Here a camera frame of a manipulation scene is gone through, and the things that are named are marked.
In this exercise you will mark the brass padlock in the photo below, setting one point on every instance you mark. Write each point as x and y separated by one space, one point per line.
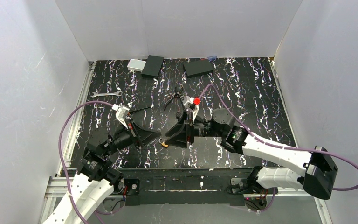
162 143

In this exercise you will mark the black box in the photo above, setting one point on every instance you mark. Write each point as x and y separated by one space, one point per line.
198 68
152 66

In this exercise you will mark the orange handled screwdriver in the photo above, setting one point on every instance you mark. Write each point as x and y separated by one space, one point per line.
137 110

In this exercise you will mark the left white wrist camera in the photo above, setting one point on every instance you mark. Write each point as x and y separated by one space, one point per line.
121 113

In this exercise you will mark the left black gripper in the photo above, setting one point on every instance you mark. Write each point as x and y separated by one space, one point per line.
134 134

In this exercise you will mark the black handled pliers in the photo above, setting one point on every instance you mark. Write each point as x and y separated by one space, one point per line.
176 94

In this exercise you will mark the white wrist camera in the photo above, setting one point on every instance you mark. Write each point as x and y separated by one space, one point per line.
191 107
121 113

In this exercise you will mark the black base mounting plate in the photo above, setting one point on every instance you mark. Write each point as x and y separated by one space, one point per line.
190 186

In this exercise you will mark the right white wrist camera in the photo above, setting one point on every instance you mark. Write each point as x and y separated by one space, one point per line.
191 107

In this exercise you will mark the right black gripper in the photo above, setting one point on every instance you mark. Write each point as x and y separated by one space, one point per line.
189 133

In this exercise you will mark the blue transparent small item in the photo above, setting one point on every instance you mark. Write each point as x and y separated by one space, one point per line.
210 58

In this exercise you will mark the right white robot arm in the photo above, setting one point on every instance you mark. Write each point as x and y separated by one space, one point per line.
312 171

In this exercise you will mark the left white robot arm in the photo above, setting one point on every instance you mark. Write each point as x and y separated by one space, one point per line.
95 177

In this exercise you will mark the black box left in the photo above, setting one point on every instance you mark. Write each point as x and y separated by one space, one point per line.
152 66

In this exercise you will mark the black box right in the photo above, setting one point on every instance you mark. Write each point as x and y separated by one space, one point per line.
198 68

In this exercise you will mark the white rectangular box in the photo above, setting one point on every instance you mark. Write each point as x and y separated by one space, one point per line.
136 65

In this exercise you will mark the silver open-end wrench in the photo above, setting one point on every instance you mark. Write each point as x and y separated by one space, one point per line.
117 93

